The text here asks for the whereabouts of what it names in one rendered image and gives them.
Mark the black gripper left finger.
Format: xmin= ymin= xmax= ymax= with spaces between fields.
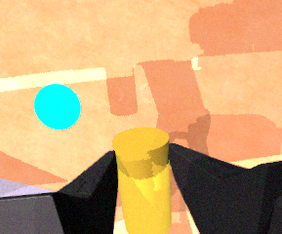
xmin=0 ymin=150 xmax=118 ymax=234

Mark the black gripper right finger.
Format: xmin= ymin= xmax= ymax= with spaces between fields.
xmin=169 ymin=143 xmax=282 ymax=234

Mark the yellow cylinder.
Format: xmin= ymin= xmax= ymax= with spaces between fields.
xmin=112 ymin=128 xmax=172 ymax=234

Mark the cyan circle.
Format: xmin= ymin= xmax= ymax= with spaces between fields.
xmin=34 ymin=84 xmax=81 ymax=130

